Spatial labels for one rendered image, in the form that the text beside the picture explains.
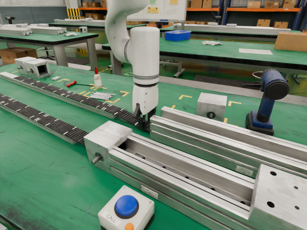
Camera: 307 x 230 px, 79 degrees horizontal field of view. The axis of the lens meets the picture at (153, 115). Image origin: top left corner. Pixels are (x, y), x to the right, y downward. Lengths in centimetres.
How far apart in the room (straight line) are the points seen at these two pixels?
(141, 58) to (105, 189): 36
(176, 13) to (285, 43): 168
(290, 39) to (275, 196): 218
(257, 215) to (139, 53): 45
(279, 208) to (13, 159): 67
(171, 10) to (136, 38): 289
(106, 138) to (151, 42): 29
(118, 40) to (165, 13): 288
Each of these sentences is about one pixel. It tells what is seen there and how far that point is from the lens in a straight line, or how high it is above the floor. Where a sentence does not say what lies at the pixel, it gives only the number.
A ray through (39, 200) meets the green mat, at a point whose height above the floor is 78.
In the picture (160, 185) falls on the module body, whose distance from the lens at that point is 44.
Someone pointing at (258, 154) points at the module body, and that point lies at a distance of 54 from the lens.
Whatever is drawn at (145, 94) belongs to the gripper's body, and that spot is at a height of 94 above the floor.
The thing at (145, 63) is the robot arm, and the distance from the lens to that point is 56.
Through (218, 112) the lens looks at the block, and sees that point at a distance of 72.
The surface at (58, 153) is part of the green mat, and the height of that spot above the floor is 78.
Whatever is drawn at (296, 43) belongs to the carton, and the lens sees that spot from 248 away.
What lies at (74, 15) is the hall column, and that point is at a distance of 853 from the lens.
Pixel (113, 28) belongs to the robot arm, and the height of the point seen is 112.
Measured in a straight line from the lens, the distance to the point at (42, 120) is 80.
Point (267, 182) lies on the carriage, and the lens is 41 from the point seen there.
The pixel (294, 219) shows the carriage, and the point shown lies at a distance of 38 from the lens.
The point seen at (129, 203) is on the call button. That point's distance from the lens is 39.
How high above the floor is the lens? 118
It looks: 30 degrees down
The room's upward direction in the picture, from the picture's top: straight up
